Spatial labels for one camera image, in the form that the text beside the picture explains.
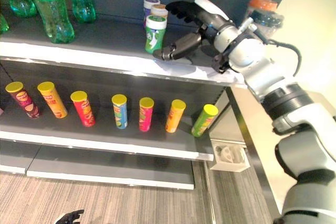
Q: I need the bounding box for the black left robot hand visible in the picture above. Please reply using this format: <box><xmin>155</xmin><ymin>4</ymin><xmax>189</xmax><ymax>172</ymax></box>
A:
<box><xmin>55</xmin><ymin>209</ymin><xmax>85</xmax><ymax>224</ymax></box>

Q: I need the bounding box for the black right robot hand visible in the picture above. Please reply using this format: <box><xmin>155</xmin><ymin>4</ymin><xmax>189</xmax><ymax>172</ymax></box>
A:
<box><xmin>153</xmin><ymin>0</ymin><xmax>229</xmax><ymax>61</ymax></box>

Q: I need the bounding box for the green gum jar white lid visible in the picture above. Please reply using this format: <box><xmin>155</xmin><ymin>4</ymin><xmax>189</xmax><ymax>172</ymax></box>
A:
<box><xmin>144</xmin><ymin>15</ymin><xmax>167</xmax><ymax>54</ymax></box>

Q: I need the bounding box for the brown gum jar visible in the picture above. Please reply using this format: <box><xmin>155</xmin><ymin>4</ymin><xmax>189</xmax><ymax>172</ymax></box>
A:
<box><xmin>150</xmin><ymin>4</ymin><xmax>169</xmax><ymax>19</ymax></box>

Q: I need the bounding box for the purple gum jar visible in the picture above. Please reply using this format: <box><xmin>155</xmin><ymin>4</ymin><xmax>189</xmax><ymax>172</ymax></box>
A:
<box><xmin>143</xmin><ymin>0</ymin><xmax>161</xmax><ymax>28</ymax></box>

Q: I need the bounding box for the orange chip can yellow lid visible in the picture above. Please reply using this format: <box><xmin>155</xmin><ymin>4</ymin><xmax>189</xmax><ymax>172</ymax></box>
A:
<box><xmin>165</xmin><ymin>99</ymin><xmax>187</xmax><ymax>134</ymax></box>

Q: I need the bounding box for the grey metal shelf unit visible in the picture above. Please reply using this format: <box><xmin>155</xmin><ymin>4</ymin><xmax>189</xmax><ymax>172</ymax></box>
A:
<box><xmin>0</xmin><ymin>0</ymin><xmax>300</xmax><ymax>190</ymax></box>

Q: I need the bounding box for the green chip can yellow lid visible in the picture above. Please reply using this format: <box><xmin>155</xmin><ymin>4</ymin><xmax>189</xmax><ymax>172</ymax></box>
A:
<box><xmin>191</xmin><ymin>104</ymin><xmax>219</xmax><ymax>138</ymax></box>

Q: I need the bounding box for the red chip can yellow lid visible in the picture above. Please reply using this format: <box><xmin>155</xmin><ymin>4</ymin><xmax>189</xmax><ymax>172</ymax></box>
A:
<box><xmin>70</xmin><ymin>90</ymin><xmax>96</xmax><ymax>127</ymax></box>

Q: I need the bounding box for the pink chip can yellow lid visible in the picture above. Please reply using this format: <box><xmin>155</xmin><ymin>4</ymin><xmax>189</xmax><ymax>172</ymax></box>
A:
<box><xmin>138</xmin><ymin>97</ymin><xmax>154</xmax><ymax>132</ymax></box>

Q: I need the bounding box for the blue chip can yellow lid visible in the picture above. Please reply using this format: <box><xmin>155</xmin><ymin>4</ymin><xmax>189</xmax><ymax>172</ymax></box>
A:
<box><xmin>111</xmin><ymin>94</ymin><xmax>129</xmax><ymax>130</ymax></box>

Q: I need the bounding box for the orange-yellow chip can yellow lid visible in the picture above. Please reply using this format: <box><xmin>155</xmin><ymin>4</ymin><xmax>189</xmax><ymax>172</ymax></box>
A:
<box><xmin>37</xmin><ymin>81</ymin><xmax>68</xmax><ymax>119</ymax></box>

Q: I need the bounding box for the maroon chip can yellow lid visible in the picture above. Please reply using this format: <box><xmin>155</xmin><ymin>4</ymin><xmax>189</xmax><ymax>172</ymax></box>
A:
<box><xmin>5</xmin><ymin>81</ymin><xmax>41</xmax><ymax>119</ymax></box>

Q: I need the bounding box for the white floor socket box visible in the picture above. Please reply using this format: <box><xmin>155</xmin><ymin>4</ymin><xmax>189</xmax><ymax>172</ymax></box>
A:
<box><xmin>209</xmin><ymin>142</ymin><xmax>250</xmax><ymax>173</ymax></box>

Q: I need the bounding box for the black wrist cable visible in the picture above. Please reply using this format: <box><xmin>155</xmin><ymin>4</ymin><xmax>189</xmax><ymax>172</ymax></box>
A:
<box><xmin>267</xmin><ymin>39</ymin><xmax>302</xmax><ymax>77</ymax></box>

